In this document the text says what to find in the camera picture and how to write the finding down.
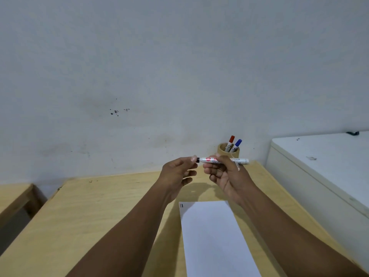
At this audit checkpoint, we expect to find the small wooden side table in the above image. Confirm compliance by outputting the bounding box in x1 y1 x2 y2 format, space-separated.
0 183 48 229

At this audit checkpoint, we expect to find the person's right hand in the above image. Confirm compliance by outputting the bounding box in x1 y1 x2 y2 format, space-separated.
203 154 258 206

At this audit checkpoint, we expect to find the white cabinet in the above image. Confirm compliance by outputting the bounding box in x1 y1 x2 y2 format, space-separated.
265 131 369 273

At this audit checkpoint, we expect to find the white marker with black end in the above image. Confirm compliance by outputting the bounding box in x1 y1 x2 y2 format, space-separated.
196 156 249 165

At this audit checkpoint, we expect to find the white paper sheet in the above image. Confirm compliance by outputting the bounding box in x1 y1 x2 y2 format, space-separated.
179 201 262 277

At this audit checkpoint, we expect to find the person's right forearm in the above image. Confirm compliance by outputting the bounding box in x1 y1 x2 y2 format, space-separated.
236 183 369 277

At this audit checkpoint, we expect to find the round wooden pen holder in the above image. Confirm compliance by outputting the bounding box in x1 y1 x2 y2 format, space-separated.
217 143 240 159

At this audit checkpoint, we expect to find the person's left forearm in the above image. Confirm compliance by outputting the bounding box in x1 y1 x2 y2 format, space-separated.
66 183 171 277

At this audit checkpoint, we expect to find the person's left hand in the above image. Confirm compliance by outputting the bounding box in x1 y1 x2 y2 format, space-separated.
155 155 199 203

